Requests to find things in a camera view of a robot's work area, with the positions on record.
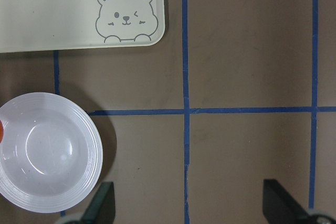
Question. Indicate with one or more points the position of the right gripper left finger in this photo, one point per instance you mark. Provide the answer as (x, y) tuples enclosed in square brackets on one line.
[(100, 210)]

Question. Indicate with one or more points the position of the orange mandarin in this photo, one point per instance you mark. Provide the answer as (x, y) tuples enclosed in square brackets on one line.
[(1, 131)]

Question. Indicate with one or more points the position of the white ceramic plate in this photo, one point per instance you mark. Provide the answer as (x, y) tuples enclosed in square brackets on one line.
[(51, 152)]

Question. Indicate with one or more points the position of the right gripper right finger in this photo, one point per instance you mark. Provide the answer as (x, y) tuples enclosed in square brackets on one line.
[(280, 207)]

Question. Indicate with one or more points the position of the pale green bear tray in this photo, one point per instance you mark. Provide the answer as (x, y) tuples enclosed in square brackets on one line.
[(39, 25)]

